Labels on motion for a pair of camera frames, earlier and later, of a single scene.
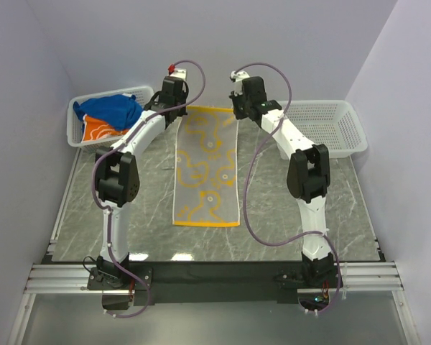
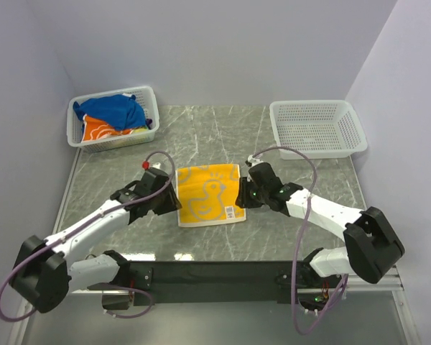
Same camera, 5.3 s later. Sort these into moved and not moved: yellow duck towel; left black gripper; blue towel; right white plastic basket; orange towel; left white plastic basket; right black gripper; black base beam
Moved: yellow duck towel; left black gripper; right black gripper
Not moved: black base beam; blue towel; right white plastic basket; orange towel; left white plastic basket
